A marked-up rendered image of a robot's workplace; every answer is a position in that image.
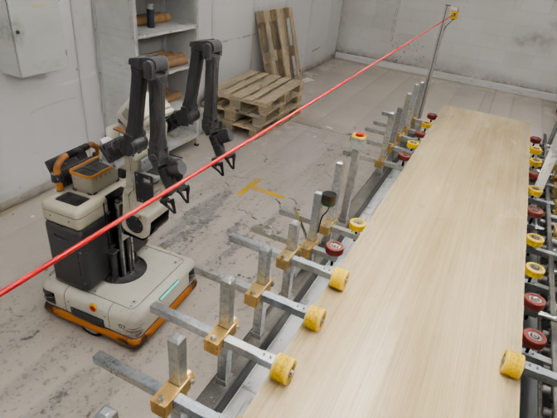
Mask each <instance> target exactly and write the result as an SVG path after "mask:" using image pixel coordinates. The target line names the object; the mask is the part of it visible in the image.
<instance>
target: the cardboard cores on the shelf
mask: <svg viewBox="0 0 557 418"><path fill-rule="evenodd" d="M136 18H137V27H139V26H144V25H147V24H148V23H147V13H144V14H138V15H136ZM170 19H171V17H170V14H169V13H168V12H155V13H154V20H155V24H156V23H162V22H169V21H170ZM156 54H158V55H164V56H165V57H166V58H167V59H168V60H169V68H173V67H176V66H182V65H185V64H187V63H188V58H187V57H186V56H185V55H184V53H182V52H180V53H177V54H174V53H173V52H172V51H168V52H165V51H164V50H162V51H155V52H151V53H147V54H143V55H156ZM181 97H182V93H181V92H180V91H176V92H173V93H170V89H169V88H168V87H166V88H165V99H166V100H167V102H168V103H169V102H172V101H174V100H177V99H180V98H181Z"/></svg>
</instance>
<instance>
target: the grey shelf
mask: <svg viewBox="0 0 557 418"><path fill-rule="evenodd" d="M94 3H95V4H94ZM147 3H152V4H153V8H154V12H168V13H169V14H170V17H171V19H170V21H169V22H162V23H156V24H155V27H154V28H148V25H144V26H139V27H137V18H136V15H138V14H144V13H147ZM91 6H92V13H93V21H94V35H95V43H96V51H97V59H98V67H99V81H100V89H101V96H102V105H103V112H104V127H105V134H106V128H107V127H108V126H110V125H111V124H115V123H117V122H118V111H119V109H120V108H121V107H122V106H123V105H124V103H125V102H126V101H127V100H128V98H129V96H130V85H131V68H130V66H131V65H130V64H129V63H128V59H129V58H133V57H136V56H139V55H142V54H147V53H151V52H155V51H160V50H164V51H165V52H168V51H172V52H173V53H174V54H177V53H180V52H182V53H184V55H185V56H186V57H187V58H188V63H187V64H185V65H182V66H176V67H173V68H169V75H167V78H166V84H165V88H166V87H168V88H169V89H170V93H173V92H176V91H180V92H181V93H182V97H181V98H180V99H177V100H174V101H172V102H169V104H170V105H171V106H170V107H172V108H173V109H174V110H180V109H181V107H182V103H183V101H184V97H185V93H186V83H187V77H188V71H189V65H190V59H191V47H190V46H189V45H190V41H195V29H196V41H197V40H199V0H196V24H195V0H165V1H164V0H91ZM159 8H160V11H159ZM95 10H96V11H95ZM129 16H130V20H129ZM96 18H97V20H96ZM134 19H135V20H134ZM97 26H98V27H97ZM98 34H99V35H98ZM164 38H165V39H164ZM164 40H165V41H164ZM164 42H165V43H164ZM166 43H167V49H166ZM164 44H165V45H164ZM100 57H101V59H100ZM105 105H106V106H105ZM107 120H108V122H107ZM188 126H189V127H187V126H180V127H178V128H177V131H178V132H179V135H177V136H176V137H175V138H172V137H169V136H167V145H169V151H171V150H172V149H174V148H176V147H178V146H180V145H182V144H184V143H186V142H188V141H190V140H192V139H194V138H196V142H195V143H194V145H195V146H198V145H199V120H197V121H195V122H194V124H193V125H191V124H189V125H188Z"/></svg>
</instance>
